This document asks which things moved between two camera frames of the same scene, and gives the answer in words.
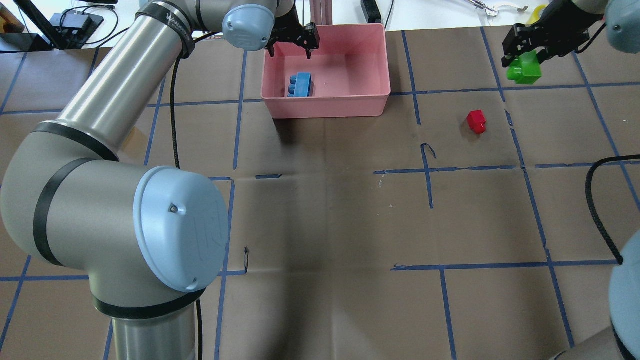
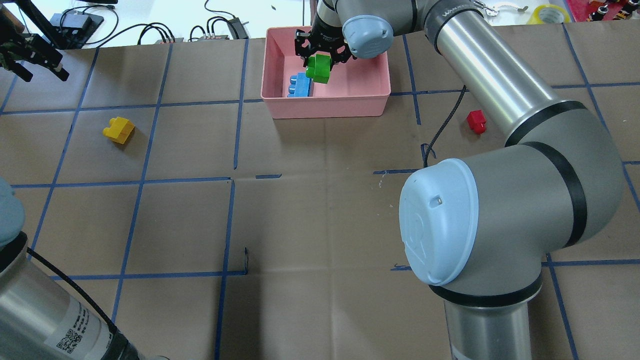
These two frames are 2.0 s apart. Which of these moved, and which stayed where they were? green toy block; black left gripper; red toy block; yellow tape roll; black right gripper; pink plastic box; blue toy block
Moved: green toy block; black right gripper; black left gripper
Stayed: blue toy block; red toy block; yellow tape roll; pink plastic box
